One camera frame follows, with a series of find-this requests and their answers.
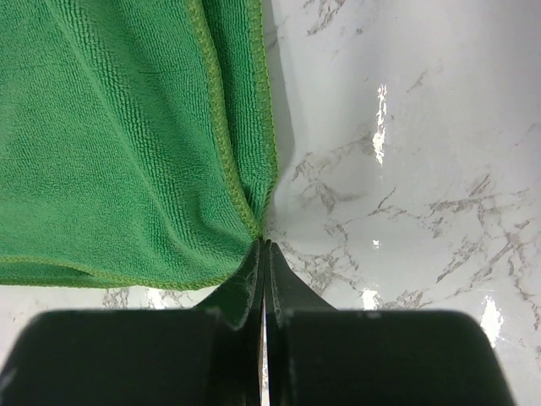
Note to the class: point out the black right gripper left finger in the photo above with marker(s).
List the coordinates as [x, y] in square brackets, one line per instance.
[205, 355]

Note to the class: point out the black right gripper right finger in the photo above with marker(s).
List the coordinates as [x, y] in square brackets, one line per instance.
[319, 355]

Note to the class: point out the green towel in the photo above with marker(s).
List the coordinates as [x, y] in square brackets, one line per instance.
[137, 142]

